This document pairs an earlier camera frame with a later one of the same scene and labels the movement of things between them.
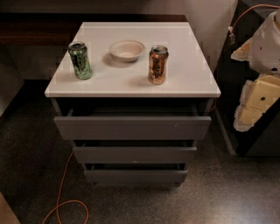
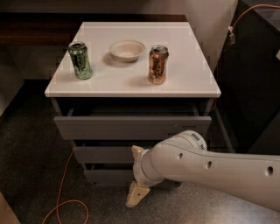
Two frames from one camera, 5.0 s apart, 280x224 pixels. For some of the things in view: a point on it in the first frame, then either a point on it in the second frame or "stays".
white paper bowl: [126, 50] stays
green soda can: [79, 54] stays
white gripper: [266, 52] to [139, 166]
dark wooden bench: [61, 29] stays
